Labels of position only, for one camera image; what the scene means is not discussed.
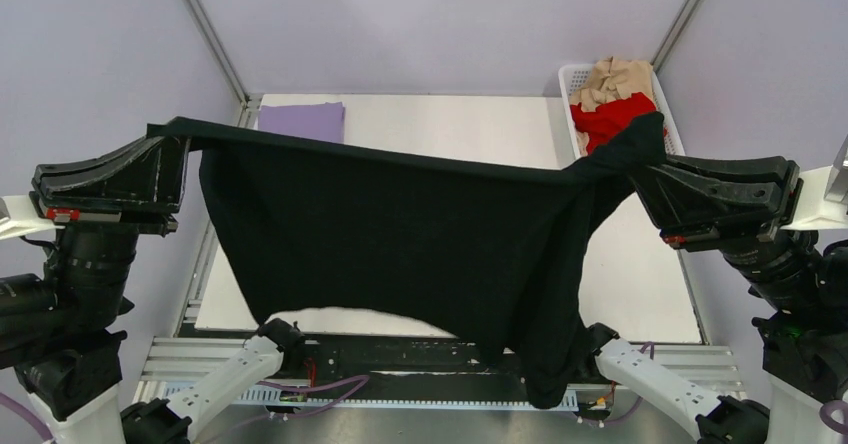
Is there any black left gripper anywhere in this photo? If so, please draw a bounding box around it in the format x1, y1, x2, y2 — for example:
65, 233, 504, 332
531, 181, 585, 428
37, 109, 199, 325

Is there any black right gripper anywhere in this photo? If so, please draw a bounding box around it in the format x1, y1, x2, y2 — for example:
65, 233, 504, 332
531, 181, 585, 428
609, 137, 816, 305

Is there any black t shirt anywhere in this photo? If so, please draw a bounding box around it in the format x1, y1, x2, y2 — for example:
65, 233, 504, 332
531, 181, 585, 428
147, 112, 666, 409

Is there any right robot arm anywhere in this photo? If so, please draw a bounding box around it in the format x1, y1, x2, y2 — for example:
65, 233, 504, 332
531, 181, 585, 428
570, 156, 847, 443

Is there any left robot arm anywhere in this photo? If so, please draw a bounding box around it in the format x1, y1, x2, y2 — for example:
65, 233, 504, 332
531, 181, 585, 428
1, 137, 307, 443

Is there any red t shirt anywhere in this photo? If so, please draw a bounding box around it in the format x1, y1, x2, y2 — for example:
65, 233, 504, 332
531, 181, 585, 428
569, 93, 657, 157

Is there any beige t shirt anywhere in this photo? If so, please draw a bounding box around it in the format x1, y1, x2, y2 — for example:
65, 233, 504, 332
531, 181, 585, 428
568, 56, 656, 157

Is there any white plastic basket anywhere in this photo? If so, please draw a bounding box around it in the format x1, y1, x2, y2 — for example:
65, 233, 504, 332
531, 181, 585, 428
557, 61, 687, 161

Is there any folded purple t shirt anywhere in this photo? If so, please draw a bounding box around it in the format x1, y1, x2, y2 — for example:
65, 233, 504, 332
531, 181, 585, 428
256, 102, 346, 143

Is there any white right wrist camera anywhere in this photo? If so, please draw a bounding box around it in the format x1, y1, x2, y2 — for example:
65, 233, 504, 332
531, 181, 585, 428
781, 139, 847, 231

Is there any left aluminium frame post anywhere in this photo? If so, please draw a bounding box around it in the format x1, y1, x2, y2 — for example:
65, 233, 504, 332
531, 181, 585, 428
183, 0, 250, 107

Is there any aluminium frame post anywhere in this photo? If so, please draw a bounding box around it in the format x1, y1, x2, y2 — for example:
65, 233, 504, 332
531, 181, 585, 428
652, 0, 703, 73
183, 0, 250, 107

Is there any right aluminium frame post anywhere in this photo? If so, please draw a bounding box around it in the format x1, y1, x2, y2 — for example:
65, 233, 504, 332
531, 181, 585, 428
652, 0, 703, 73

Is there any white slotted cable duct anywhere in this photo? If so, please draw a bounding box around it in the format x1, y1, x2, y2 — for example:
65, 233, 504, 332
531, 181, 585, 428
135, 381, 579, 412

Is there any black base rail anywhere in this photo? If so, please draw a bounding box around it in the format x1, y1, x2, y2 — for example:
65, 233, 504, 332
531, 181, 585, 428
238, 332, 639, 404

